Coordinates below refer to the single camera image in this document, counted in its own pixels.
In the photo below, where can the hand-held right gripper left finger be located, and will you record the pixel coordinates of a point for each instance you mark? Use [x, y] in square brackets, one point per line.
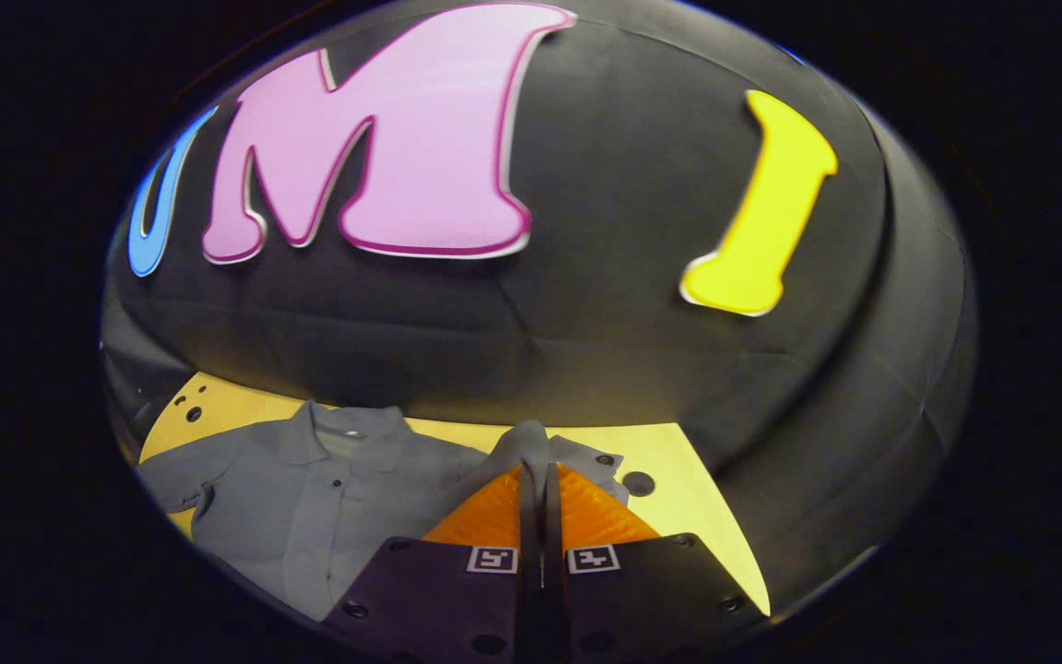
[457, 599]

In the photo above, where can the grey long-sleeved shirt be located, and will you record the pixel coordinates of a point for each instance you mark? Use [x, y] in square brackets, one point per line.
[310, 516]

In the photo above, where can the black backdrop cloth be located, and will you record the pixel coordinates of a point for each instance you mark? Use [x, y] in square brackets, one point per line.
[632, 304]

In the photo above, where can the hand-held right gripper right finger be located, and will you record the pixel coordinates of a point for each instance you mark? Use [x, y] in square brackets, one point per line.
[642, 595]

